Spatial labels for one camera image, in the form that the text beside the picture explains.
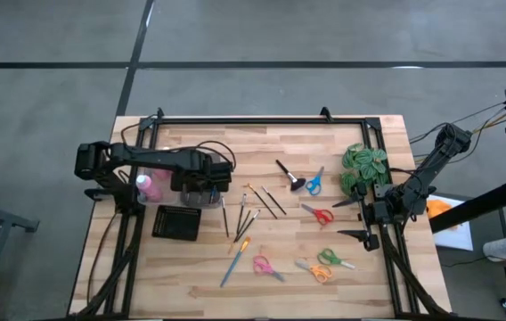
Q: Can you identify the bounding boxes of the orange cloth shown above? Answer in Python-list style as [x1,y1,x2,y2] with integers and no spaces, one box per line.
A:
[426,199,457,231]

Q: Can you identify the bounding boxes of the black paintbrush tan tail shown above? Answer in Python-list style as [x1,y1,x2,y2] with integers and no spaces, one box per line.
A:
[227,208,262,256]

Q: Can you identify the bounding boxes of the potted striped-leaf plant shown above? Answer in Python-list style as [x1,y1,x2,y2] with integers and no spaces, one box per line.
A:
[339,142,390,197]

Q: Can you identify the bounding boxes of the red scissors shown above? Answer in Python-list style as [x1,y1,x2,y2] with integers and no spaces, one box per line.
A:
[300,202,335,226]

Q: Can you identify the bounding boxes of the green scissors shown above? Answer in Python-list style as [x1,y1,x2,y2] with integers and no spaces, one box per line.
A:
[316,248,356,270]

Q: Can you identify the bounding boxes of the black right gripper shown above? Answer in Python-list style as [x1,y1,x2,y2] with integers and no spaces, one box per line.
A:
[331,185,411,251]

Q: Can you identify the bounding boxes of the pink scissors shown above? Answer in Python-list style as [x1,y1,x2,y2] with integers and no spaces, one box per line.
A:
[252,254,286,283]

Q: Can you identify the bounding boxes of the black metal beam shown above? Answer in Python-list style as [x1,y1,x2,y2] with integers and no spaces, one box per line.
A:
[428,176,506,235]

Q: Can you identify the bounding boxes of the black fluffy makeup brush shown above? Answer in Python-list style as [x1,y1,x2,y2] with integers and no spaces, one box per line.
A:
[274,159,307,193]

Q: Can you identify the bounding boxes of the large blue paintbrush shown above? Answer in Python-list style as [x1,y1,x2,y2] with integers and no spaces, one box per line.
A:
[219,235,253,289]

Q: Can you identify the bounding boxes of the white grey cylinder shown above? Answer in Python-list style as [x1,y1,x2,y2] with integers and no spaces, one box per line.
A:
[483,235,506,263]

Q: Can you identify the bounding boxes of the blue scissors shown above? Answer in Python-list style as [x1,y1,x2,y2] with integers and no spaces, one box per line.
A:
[304,166,325,196]

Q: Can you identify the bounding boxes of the orange scissors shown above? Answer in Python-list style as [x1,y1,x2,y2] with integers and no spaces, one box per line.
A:
[294,258,334,284]

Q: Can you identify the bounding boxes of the black mesh plastic basket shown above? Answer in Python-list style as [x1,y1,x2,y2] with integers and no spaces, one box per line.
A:
[151,203,203,243]

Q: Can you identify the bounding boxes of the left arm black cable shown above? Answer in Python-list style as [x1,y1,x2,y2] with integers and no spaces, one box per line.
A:
[118,115,238,173]

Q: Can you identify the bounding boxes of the clear plastic storage bin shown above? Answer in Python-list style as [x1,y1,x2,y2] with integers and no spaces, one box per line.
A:
[135,165,224,210]

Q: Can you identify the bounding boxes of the white paper sheet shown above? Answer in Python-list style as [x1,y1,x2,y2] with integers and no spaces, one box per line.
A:
[426,193,475,252]

